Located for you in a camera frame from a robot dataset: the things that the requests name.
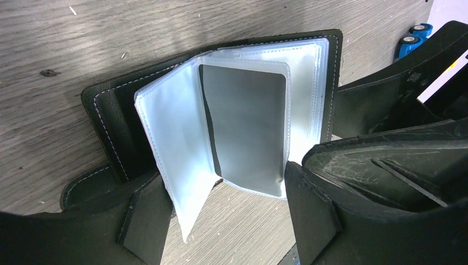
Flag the black leather card holder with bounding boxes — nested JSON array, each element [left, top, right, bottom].
[[62, 29, 343, 241]]

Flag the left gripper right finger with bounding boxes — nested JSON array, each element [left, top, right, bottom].
[[285, 162, 467, 264]]

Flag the black credit card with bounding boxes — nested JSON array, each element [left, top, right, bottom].
[[199, 65, 286, 198]]

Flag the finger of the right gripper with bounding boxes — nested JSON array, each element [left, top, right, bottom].
[[331, 20, 467, 138], [302, 119, 467, 212]]

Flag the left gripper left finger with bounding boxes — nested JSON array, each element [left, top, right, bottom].
[[1, 172, 173, 264]]

